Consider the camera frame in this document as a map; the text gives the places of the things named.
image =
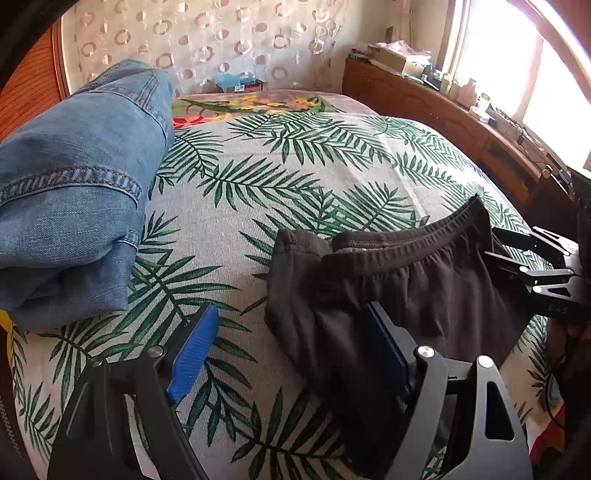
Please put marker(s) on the blue packet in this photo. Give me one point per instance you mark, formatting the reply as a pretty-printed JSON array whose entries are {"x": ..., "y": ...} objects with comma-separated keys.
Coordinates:
[{"x": 238, "y": 82}]

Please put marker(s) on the cardboard box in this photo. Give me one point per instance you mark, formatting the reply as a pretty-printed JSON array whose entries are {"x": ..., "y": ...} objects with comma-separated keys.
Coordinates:
[{"x": 412, "y": 67}]

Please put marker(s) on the floral blanket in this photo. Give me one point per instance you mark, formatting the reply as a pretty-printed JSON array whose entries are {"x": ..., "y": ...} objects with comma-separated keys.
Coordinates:
[{"x": 258, "y": 104}]

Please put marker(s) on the blue jeans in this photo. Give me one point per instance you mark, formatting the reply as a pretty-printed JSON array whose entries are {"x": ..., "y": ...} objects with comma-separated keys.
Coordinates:
[{"x": 78, "y": 194}]

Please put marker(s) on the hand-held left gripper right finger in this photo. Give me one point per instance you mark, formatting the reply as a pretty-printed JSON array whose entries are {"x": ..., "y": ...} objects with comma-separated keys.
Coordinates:
[{"x": 390, "y": 344}]

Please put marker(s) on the leaf print bed sheet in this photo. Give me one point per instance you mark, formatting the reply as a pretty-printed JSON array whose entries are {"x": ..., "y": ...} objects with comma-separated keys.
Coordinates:
[{"x": 277, "y": 175}]

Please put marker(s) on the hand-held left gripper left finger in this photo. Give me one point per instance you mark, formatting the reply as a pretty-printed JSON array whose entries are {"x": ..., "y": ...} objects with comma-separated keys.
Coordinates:
[{"x": 196, "y": 350}]

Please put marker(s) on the dark chair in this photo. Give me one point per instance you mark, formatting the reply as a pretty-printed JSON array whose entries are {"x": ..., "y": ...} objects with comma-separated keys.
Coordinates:
[{"x": 554, "y": 203}]

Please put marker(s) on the wooden cabinet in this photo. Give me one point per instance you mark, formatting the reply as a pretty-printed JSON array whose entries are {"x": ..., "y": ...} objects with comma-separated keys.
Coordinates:
[{"x": 438, "y": 110}]

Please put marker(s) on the black pants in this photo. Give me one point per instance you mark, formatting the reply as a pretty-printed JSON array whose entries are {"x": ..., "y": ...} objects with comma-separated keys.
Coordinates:
[{"x": 392, "y": 295}]

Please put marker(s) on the wooden headboard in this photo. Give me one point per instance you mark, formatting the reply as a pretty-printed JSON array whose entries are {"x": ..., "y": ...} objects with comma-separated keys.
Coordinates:
[{"x": 32, "y": 78}]

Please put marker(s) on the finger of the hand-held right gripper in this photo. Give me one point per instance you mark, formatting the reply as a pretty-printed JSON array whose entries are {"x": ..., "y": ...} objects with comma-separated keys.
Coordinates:
[
  {"x": 531, "y": 274},
  {"x": 540, "y": 242}
]

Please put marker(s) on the circle pattern curtain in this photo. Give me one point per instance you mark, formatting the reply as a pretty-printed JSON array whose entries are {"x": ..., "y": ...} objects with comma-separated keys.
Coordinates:
[{"x": 207, "y": 41}]

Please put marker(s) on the bright window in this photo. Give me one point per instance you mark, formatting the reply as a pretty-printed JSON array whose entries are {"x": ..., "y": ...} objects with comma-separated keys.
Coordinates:
[{"x": 531, "y": 69}]

